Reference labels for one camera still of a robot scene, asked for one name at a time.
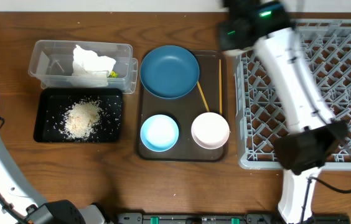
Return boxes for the light blue bowl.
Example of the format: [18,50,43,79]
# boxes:
[140,114,179,152]

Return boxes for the yellow green snack wrapper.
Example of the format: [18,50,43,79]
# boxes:
[108,71,118,78]

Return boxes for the white napkin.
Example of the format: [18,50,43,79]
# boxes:
[70,45,116,88]

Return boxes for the rice leftovers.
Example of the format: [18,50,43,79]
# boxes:
[46,96,122,141]

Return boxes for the white paper cup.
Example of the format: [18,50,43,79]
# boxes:
[223,47,253,57]

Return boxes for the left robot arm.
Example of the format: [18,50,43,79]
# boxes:
[0,137,111,224]

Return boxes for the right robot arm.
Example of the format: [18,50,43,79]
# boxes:
[218,0,348,223]

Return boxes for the grey plastic dishwasher rack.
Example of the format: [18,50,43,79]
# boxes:
[233,19,351,170]

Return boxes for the dark brown serving tray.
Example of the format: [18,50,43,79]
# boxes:
[136,50,228,162]

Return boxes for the dark blue plate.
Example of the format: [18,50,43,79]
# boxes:
[140,45,200,99]

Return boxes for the pink white bowl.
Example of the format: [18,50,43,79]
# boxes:
[191,112,230,150]

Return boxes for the clear plastic bin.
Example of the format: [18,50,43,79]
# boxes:
[29,40,138,94]

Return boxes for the black plastic tray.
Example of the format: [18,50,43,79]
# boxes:
[33,88,123,142]

